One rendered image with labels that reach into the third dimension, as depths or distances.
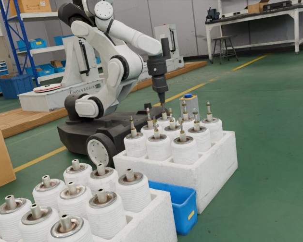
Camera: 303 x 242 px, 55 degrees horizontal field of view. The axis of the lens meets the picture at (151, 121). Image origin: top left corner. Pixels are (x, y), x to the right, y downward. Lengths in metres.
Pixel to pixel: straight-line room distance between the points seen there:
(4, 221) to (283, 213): 0.86
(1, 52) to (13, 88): 2.05
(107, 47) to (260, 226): 1.13
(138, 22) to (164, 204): 7.05
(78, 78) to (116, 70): 2.02
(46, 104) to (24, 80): 2.52
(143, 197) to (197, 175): 0.27
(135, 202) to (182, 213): 0.19
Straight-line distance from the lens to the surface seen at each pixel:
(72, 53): 3.52
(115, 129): 1.55
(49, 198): 0.93
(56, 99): 3.16
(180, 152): 1.05
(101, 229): 0.78
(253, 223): 1.06
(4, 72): 6.59
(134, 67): 1.57
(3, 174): 1.78
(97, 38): 1.65
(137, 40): 1.28
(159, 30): 4.94
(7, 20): 6.52
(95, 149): 1.57
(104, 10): 1.31
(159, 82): 1.31
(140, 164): 1.15
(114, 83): 1.58
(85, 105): 1.81
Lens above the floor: 0.63
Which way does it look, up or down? 16 degrees down
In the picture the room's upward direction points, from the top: 9 degrees counter-clockwise
